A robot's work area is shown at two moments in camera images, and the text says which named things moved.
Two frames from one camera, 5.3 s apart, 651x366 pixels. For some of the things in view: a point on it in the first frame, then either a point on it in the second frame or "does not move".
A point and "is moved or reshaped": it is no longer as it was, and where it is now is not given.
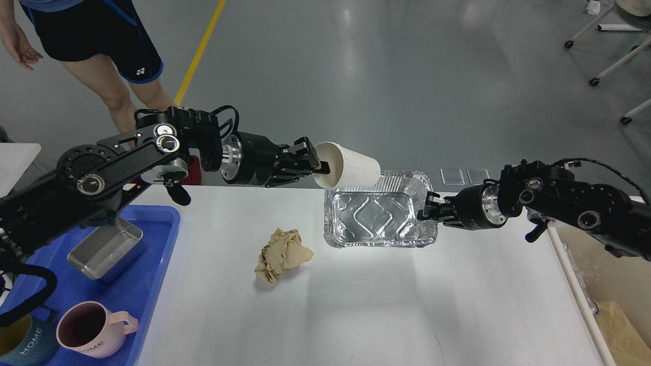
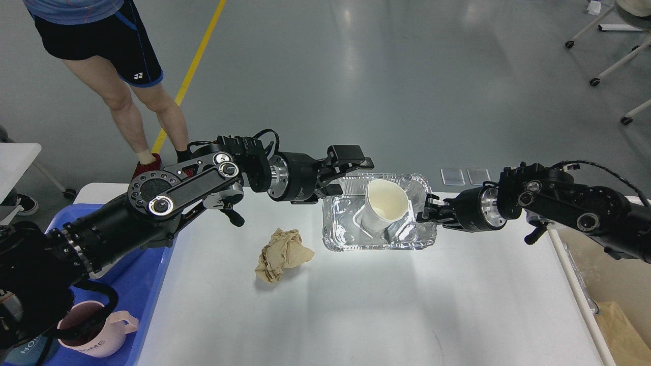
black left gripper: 248,158 -> 292,177
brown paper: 285,250 does not move
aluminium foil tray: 381,214 does not move
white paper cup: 348,168 is moved or reshaped
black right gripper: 476,208 does not move
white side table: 16,158 does not move
